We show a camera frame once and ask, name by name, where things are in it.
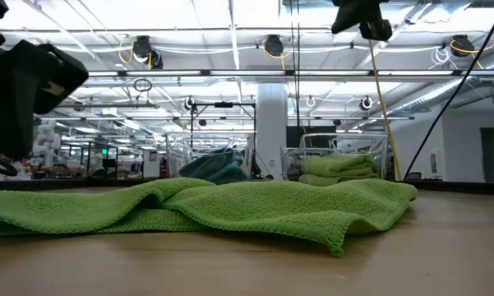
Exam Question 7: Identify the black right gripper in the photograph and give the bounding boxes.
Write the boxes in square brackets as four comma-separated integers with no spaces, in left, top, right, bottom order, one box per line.
[330,0,390,35]

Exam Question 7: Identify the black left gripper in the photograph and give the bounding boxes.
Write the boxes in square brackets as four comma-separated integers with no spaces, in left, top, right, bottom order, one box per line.
[0,40,36,161]

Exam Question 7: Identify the green microfiber towel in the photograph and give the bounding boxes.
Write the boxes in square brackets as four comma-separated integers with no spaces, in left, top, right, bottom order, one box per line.
[0,177,418,259]
[302,151,378,178]
[298,172,381,187]

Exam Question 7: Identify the white robot figure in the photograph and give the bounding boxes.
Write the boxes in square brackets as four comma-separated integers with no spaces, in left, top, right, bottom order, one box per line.
[33,120,63,165]

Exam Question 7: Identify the clear plastic bin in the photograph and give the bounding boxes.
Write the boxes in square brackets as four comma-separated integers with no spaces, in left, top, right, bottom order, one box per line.
[279,132,390,183]
[165,131,256,182]

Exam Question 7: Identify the white round column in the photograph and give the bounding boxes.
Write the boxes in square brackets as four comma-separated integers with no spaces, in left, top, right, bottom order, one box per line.
[256,83,289,180]

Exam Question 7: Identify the long ceiling light bar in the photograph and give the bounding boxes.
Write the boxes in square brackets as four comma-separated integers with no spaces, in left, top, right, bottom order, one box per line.
[85,68,494,79]

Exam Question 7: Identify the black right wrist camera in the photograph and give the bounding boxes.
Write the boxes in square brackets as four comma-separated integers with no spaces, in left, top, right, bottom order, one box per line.
[358,18,394,42]

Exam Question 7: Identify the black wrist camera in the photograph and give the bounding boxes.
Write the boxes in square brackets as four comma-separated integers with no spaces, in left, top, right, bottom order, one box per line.
[358,18,394,42]
[14,39,90,116]

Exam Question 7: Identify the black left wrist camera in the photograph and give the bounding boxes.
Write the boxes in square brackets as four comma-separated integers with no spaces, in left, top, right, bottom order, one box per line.
[14,39,90,116]

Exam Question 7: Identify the black ceiling cable reel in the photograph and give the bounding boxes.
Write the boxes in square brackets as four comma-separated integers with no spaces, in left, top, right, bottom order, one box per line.
[450,34,476,58]
[261,34,287,58]
[131,35,164,70]

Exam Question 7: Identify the yellow hanging cable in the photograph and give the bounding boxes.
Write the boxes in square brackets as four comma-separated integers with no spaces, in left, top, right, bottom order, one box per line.
[367,39,403,182]

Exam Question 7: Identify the silver ventilation duct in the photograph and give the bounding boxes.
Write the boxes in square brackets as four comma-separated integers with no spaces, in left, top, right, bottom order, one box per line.
[388,57,494,114]

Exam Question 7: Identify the hanging black cable loop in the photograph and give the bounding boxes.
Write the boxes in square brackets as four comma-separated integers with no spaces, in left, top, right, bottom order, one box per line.
[132,77,154,93]

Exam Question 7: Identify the black camera stand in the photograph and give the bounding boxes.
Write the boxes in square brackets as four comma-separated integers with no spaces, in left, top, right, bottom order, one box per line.
[187,96,257,136]

